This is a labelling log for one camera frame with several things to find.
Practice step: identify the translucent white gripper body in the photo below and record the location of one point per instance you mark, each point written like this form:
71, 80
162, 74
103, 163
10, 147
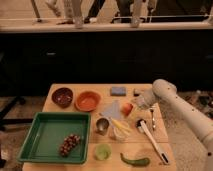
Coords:
145, 100

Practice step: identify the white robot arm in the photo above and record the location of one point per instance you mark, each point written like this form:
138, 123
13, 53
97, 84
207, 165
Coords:
200, 124

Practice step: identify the orange red bowl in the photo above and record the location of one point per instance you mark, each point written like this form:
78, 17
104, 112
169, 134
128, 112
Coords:
87, 101

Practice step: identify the dark maroon bowl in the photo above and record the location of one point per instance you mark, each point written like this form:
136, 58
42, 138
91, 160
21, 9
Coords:
62, 97

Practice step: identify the blue sponge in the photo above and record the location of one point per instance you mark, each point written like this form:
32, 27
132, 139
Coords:
118, 91

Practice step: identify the small metal cup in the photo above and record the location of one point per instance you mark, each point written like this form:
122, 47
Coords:
102, 125

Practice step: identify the green chili pepper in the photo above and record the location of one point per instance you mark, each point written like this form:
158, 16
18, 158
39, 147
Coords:
138, 162

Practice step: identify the green lime cup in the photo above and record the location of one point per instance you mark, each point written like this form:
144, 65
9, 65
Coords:
102, 152

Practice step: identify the red grape bunch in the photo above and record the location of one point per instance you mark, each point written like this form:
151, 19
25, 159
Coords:
68, 144

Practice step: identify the green plastic tray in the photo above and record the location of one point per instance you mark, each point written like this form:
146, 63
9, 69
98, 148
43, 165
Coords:
47, 133

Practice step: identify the black office chair base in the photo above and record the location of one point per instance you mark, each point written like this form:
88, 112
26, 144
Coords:
5, 111

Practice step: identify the white handled kitchen tool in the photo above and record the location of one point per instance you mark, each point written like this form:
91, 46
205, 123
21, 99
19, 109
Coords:
142, 127

